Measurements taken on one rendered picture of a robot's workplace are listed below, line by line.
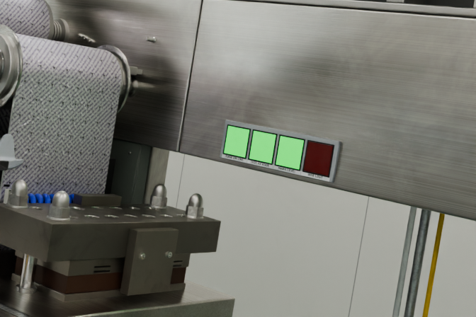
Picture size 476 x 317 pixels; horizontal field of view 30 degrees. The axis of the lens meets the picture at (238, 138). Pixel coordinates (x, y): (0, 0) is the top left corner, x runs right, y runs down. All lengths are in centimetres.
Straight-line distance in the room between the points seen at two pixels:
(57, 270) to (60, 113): 30
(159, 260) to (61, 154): 27
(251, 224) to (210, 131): 292
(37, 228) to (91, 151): 30
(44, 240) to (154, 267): 22
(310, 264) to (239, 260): 44
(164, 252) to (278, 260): 293
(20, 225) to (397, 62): 65
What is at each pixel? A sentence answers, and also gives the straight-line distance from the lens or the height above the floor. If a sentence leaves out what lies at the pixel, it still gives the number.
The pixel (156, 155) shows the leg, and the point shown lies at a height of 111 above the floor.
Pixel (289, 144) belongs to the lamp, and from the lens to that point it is 153.
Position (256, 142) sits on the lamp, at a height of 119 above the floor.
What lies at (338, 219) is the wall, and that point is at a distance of 425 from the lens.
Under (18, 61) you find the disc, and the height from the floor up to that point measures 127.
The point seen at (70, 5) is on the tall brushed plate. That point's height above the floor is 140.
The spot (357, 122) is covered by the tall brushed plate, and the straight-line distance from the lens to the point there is 146.
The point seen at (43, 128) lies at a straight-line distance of 160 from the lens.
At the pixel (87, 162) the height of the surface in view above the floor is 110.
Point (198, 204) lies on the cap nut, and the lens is 165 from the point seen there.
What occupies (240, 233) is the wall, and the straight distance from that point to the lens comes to 460.
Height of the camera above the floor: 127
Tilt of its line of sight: 3 degrees down
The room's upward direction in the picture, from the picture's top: 9 degrees clockwise
